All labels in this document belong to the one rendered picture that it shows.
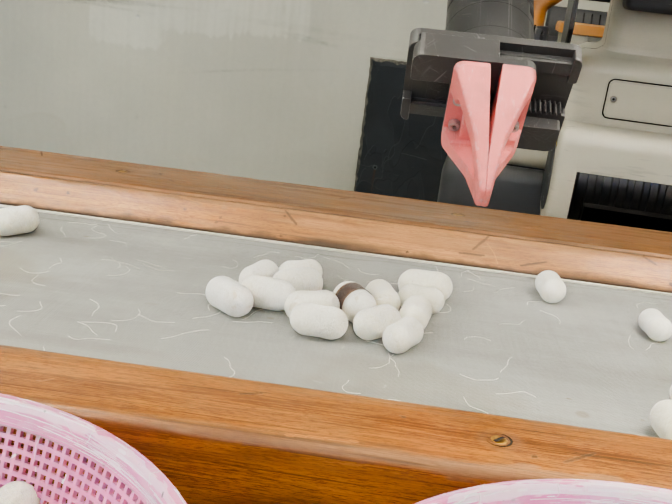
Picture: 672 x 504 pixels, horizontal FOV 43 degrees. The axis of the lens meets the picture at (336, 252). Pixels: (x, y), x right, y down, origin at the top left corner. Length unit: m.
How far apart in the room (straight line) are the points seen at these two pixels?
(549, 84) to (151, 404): 0.31
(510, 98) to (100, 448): 0.29
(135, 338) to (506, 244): 0.34
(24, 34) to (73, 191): 2.26
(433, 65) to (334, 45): 2.14
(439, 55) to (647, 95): 0.72
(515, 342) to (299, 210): 0.24
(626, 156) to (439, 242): 0.51
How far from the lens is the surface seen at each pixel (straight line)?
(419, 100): 0.56
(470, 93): 0.50
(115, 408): 0.38
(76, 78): 2.93
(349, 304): 0.55
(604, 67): 1.20
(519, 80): 0.51
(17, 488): 0.38
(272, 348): 0.51
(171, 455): 0.38
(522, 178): 1.48
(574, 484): 0.36
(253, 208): 0.72
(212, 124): 2.77
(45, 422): 0.37
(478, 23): 0.55
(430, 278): 0.60
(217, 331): 0.53
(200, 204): 0.73
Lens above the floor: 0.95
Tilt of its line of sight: 17 degrees down
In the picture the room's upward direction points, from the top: 7 degrees clockwise
